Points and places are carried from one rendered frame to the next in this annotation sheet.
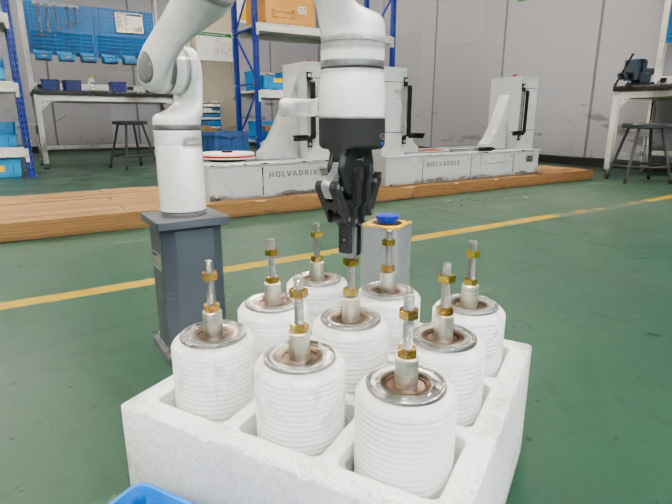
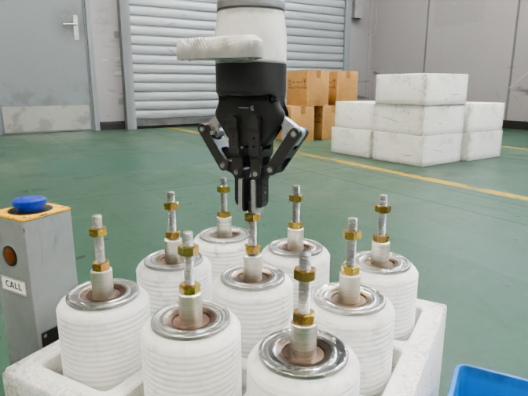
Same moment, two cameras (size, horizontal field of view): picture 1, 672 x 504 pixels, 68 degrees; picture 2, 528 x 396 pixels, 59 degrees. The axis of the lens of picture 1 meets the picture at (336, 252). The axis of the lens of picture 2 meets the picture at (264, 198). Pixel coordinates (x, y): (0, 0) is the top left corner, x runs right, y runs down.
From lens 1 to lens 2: 0.75 m
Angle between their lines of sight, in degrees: 86
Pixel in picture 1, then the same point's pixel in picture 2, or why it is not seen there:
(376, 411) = (413, 276)
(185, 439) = not seen: outside the picture
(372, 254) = (45, 254)
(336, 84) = (282, 27)
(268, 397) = (390, 334)
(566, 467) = not seen: hidden behind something
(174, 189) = not seen: outside the picture
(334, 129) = (281, 75)
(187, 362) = (357, 380)
